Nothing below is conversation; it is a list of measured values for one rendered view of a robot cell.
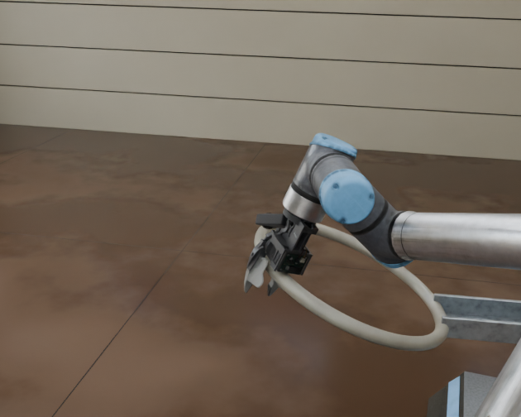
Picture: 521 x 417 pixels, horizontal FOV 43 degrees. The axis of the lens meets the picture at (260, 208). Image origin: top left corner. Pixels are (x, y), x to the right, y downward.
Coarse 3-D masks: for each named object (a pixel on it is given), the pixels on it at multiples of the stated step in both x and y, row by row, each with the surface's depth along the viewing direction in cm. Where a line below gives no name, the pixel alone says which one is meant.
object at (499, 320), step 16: (448, 304) 157; (464, 304) 157; (480, 304) 157; (496, 304) 156; (512, 304) 156; (448, 320) 147; (464, 320) 146; (480, 320) 146; (496, 320) 147; (512, 320) 156; (448, 336) 148; (464, 336) 148; (480, 336) 147; (496, 336) 147; (512, 336) 147
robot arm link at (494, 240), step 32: (384, 224) 118; (416, 224) 113; (448, 224) 107; (480, 224) 102; (512, 224) 97; (384, 256) 122; (416, 256) 114; (448, 256) 108; (480, 256) 102; (512, 256) 96
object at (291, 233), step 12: (288, 216) 131; (276, 228) 137; (288, 228) 134; (300, 228) 130; (312, 228) 130; (276, 240) 133; (288, 240) 132; (300, 240) 132; (276, 252) 132; (288, 252) 131; (300, 252) 132; (276, 264) 131; (288, 264) 132; (300, 264) 134
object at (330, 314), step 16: (320, 224) 171; (256, 240) 146; (336, 240) 172; (352, 240) 172; (368, 256) 173; (272, 272) 136; (400, 272) 168; (288, 288) 133; (416, 288) 163; (304, 304) 131; (320, 304) 130; (432, 304) 157; (336, 320) 129; (352, 320) 129; (368, 336) 129; (384, 336) 130; (400, 336) 132; (416, 336) 136; (432, 336) 138
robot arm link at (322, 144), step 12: (312, 144) 127; (324, 144) 124; (336, 144) 123; (348, 144) 129; (312, 156) 125; (348, 156) 125; (300, 168) 129; (300, 180) 128; (300, 192) 128; (312, 192) 127
